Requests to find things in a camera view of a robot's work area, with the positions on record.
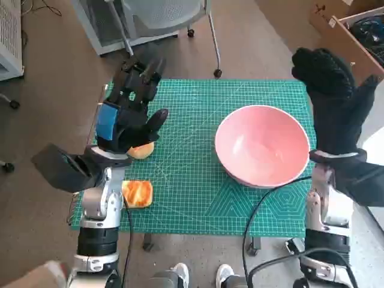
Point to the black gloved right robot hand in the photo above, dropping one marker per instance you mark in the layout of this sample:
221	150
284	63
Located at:
333	114

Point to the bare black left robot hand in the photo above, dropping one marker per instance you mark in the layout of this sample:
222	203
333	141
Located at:
132	129

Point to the round toy bread bun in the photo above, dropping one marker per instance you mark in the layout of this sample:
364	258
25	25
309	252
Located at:
142	151

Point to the braided toy bread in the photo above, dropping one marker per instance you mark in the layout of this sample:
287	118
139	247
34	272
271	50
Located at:
138	193

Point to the pink bowl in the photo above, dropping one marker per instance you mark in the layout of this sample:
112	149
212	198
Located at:
261	150

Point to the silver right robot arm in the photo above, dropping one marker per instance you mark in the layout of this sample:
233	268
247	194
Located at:
327	207

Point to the open drawer with light rim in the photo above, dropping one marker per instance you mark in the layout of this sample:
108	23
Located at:
354	51

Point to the green cutting mat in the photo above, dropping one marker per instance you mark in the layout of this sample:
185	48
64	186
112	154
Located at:
186	180

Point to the brown cardboard box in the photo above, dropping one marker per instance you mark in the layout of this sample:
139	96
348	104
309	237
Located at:
327	9

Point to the grey mesh office chair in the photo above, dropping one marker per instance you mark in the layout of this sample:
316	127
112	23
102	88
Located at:
168	15

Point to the black wheeled chair base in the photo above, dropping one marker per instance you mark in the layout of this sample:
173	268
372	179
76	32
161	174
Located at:
13	104

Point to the white shoe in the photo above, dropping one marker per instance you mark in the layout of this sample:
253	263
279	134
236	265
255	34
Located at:
181	271
224	271

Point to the white perforated appliance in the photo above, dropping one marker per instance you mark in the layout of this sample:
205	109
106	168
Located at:
9	30

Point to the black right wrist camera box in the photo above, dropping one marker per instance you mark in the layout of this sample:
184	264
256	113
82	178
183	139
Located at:
366	183

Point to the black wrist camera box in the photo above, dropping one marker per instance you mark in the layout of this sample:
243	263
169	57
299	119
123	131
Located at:
60	171
366	183

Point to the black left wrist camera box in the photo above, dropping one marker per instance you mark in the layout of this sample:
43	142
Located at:
60	171

